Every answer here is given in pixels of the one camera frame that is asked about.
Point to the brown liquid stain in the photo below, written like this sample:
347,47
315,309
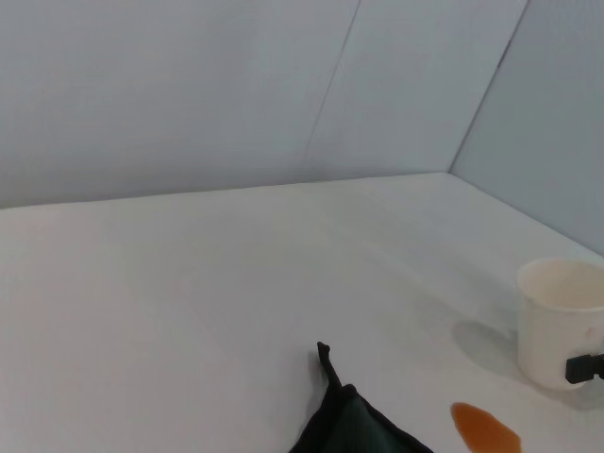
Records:
486,429

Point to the dark blue rag with loop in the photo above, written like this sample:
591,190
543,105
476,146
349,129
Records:
358,424

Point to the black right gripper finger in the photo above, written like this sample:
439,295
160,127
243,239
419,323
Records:
585,368

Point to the white paper cup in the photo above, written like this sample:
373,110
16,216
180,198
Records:
547,321

